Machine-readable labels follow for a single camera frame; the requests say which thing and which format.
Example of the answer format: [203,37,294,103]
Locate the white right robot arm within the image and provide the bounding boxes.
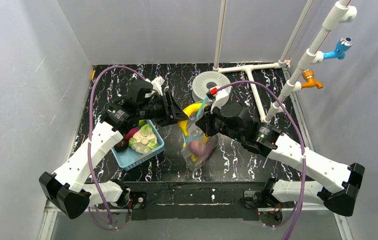
[195,102,365,217]

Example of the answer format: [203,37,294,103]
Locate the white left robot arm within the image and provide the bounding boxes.
[39,77,188,219]

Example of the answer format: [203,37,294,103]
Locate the light blue plastic basket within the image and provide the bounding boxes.
[111,120,164,171]

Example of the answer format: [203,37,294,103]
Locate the white PVC pipe frame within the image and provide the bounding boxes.
[213,0,357,123]

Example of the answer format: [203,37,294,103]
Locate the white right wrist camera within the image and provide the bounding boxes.
[206,87,229,114]

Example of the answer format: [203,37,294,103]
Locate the green white toy cabbage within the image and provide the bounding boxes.
[129,124,158,154]

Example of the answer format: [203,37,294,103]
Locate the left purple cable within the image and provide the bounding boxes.
[87,65,146,231]

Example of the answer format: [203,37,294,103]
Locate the purple cable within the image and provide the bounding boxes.
[217,80,308,240]
[87,65,146,231]

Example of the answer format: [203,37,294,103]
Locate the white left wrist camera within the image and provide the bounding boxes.
[145,76,165,98]

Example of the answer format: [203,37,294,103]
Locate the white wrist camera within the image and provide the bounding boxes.
[206,87,229,114]
[145,76,165,98]

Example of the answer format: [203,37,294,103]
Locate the orange plastic tap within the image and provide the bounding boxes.
[293,69,324,92]

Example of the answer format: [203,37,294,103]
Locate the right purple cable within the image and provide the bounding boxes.
[217,80,308,240]

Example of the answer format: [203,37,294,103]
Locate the reddish toy sweet potato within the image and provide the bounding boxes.
[124,128,139,141]

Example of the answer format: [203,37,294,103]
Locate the blue plastic tap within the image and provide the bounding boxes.
[312,36,354,64]

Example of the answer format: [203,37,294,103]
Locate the clear zip top bag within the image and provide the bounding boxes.
[178,98,219,172]

